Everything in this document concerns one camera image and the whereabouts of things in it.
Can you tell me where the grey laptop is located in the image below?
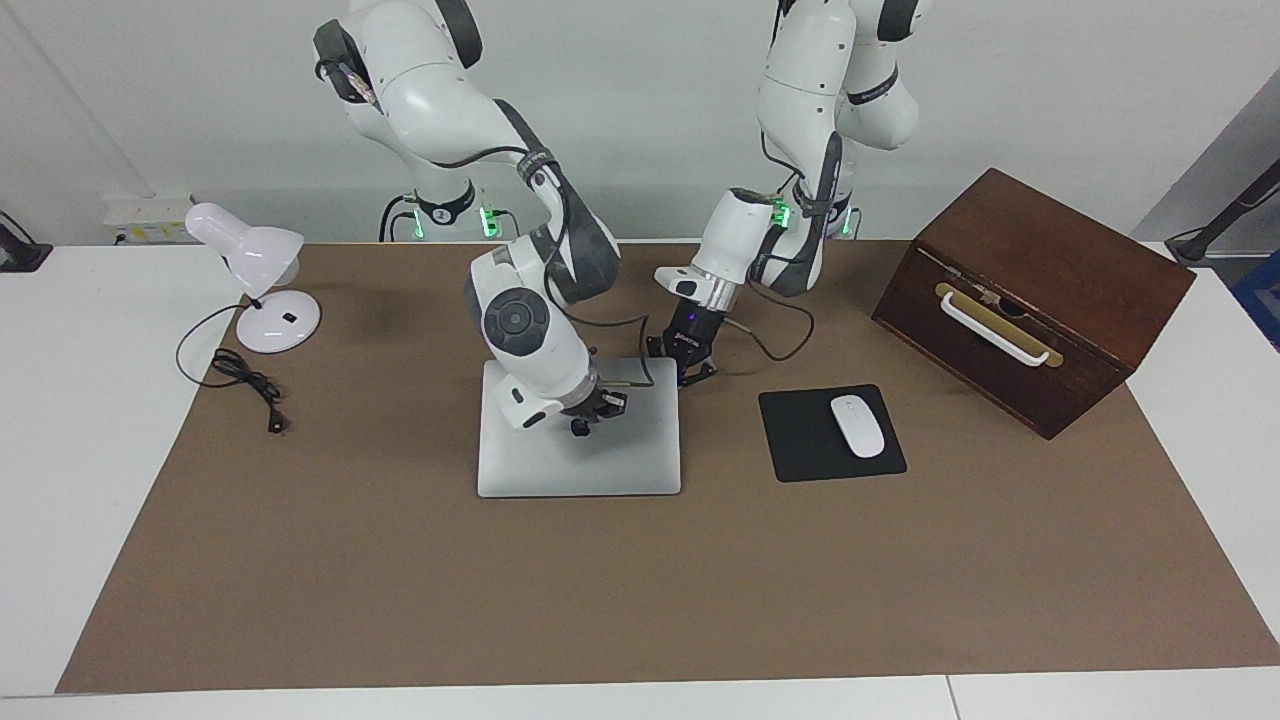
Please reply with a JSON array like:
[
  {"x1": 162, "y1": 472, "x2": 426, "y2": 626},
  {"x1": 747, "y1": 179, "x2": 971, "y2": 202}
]
[{"x1": 477, "y1": 357, "x2": 683, "y2": 498}]

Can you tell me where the black mouse pad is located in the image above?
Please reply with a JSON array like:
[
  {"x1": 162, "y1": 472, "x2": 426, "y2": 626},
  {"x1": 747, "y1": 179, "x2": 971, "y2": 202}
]
[{"x1": 758, "y1": 384, "x2": 908, "y2": 484}]

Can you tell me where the white computer mouse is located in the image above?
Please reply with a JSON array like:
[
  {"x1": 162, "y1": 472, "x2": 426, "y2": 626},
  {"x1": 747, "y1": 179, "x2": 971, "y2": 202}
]
[{"x1": 830, "y1": 395, "x2": 887, "y2": 459}]

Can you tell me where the brown table mat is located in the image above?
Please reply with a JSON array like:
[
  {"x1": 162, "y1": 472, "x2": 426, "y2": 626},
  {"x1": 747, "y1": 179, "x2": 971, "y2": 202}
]
[{"x1": 55, "y1": 240, "x2": 1280, "y2": 694}]

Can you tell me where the dark brown wooden box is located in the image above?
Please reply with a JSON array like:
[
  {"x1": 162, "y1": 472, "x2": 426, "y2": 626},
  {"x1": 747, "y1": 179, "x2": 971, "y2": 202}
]
[{"x1": 872, "y1": 167, "x2": 1197, "y2": 441}]

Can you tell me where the white desk lamp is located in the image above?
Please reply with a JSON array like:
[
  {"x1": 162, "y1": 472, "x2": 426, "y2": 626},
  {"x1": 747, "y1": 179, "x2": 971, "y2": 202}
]
[{"x1": 185, "y1": 202, "x2": 322, "y2": 355}]

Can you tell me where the black tripod stand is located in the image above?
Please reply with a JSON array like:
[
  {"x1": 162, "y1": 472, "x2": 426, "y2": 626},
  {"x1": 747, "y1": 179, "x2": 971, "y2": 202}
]
[{"x1": 1168, "y1": 158, "x2": 1280, "y2": 263}]

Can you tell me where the blue crate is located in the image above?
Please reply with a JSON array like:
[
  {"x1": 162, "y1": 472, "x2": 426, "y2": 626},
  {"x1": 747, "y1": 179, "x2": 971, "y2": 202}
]
[{"x1": 1232, "y1": 250, "x2": 1280, "y2": 353}]

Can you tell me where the black clamp foot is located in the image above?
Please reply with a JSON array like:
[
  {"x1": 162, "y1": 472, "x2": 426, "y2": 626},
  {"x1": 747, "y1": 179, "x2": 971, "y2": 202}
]
[{"x1": 0, "y1": 212, "x2": 53, "y2": 273}]

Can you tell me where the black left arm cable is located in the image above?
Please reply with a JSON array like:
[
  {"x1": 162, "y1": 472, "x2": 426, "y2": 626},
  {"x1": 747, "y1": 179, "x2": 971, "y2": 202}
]
[{"x1": 715, "y1": 130, "x2": 816, "y2": 363}]

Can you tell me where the brass handle plate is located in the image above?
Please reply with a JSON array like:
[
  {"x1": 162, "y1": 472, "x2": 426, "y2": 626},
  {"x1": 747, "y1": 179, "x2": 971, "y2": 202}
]
[{"x1": 935, "y1": 282, "x2": 1064, "y2": 369}]

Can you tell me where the black base cable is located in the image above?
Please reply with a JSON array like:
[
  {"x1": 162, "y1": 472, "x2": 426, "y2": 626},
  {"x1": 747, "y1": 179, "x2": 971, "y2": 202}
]
[{"x1": 378, "y1": 192, "x2": 416, "y2": 243}]

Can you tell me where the white box handle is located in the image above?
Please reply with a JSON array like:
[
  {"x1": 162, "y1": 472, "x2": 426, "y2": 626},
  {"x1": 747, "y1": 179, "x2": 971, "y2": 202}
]
[{"x1": 940, "y1": 290, "x2": 1053, "y2": 368}]

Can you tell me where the thin black lamp cable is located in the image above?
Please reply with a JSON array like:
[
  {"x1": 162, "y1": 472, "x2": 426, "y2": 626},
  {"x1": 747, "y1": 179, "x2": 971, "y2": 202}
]
[{"x1": 176, "y1": 303, "x2": 291, "y2": 436}]

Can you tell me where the white wall power strip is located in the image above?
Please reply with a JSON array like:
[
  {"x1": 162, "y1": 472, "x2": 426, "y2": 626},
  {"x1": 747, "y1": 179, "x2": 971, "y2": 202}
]
[{"x1": 105, "y1": 195, "x2": 193, "y2": 244}]

